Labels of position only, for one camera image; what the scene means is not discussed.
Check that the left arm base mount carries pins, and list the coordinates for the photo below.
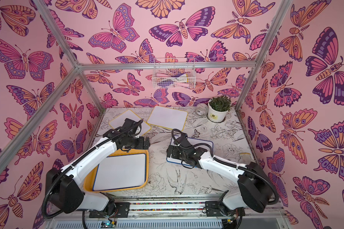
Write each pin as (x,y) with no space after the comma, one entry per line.
(116,210)

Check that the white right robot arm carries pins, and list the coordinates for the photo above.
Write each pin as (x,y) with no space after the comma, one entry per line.
(256,191)

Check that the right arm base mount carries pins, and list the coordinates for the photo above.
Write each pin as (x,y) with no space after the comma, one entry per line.
(229,204)

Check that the yellow storage tray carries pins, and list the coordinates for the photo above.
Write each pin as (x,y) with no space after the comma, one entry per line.
(89,183)

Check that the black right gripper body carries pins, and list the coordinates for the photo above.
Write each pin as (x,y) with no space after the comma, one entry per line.
(172,153)

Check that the clear tape roll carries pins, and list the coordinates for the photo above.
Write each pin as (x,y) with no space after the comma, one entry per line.
(201,109)

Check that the yellow-framed whiteboard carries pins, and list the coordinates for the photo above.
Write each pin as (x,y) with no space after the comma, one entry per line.
(119,121)
(168,118)

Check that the potted green plant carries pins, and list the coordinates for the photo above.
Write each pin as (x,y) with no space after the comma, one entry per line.
(218,108)

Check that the white knit work glove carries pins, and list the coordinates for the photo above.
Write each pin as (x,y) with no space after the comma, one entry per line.
(246,158)

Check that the aluminium cage frame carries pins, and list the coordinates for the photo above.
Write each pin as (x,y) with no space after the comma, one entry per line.
(40,59)

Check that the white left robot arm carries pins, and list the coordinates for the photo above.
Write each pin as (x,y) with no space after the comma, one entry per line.
(63,187)

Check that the aluminium rail base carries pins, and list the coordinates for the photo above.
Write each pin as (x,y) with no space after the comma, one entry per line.
(179,212)

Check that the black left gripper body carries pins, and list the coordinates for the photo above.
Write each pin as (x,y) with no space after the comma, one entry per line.
(138,143)

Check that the green circuit board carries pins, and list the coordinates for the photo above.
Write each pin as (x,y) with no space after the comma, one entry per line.
(108,224)

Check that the white wire wall basket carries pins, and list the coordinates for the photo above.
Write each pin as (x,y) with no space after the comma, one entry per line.
(174,75)

